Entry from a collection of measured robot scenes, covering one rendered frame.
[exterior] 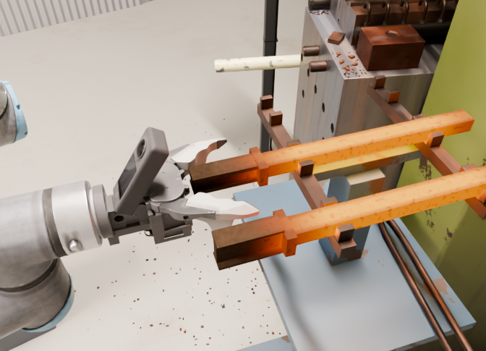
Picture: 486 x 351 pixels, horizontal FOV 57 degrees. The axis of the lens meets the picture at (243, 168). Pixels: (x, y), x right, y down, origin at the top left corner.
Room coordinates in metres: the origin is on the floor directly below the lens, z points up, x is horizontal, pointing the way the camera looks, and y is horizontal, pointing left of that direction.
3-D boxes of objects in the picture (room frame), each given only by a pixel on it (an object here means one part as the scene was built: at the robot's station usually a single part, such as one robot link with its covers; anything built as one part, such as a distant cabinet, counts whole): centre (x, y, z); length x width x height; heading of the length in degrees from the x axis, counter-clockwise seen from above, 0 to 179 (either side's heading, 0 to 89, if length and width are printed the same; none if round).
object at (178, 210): (0.39, 0.07, 1.02); 0.09 x 0.05 x 0.02; 72
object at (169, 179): (0.41, 0.13, 0.99); 0.12 x 0.08 x 0.09; 108
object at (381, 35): (0.93, -0.33, 0.95); 0.12 x 0.09 x 0.07; 97
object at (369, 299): (0.51, -0.18, 0.75); 0.40 x 0.30 x 0.02; 17
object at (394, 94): (0.63, -0.15, 1.02); 0.23 x 0.06 x 0.02; 107
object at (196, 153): (0.49, 0.06, 1.00); 0.09 x 0.03 x 0.06; 144
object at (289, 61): (1.43, -0.12, 0.62); 0.44 x 0.05 x 0.05; 97
